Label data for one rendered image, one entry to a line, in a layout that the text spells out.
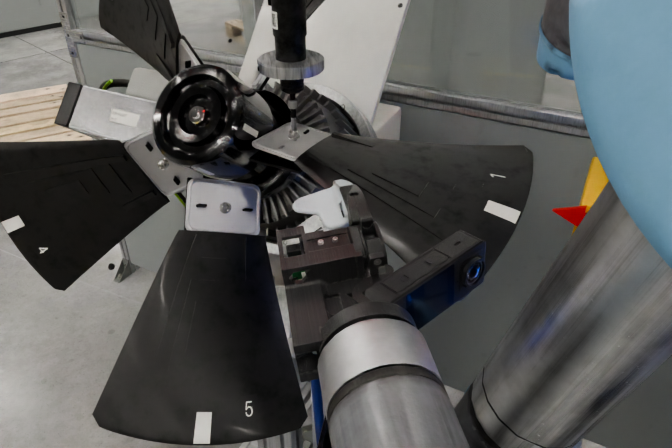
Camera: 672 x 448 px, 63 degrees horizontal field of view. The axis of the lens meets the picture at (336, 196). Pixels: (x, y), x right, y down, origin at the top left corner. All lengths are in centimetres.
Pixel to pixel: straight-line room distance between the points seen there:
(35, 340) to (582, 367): 209
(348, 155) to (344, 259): 21
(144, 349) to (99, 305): 169
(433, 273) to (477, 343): 128
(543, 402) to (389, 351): 10
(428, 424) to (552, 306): 9
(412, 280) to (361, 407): 12
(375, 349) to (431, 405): 5
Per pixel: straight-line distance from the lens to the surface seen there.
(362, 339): 35
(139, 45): 86
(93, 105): 99
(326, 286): 42
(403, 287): 40
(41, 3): 637
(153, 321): 64
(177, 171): 73
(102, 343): 217
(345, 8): 94
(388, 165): 58
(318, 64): 58
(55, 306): 240
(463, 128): 133
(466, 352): 173
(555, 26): 52
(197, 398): 65
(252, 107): 62
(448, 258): 43
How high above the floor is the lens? 146
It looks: 32 degrees down
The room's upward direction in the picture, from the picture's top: straight up
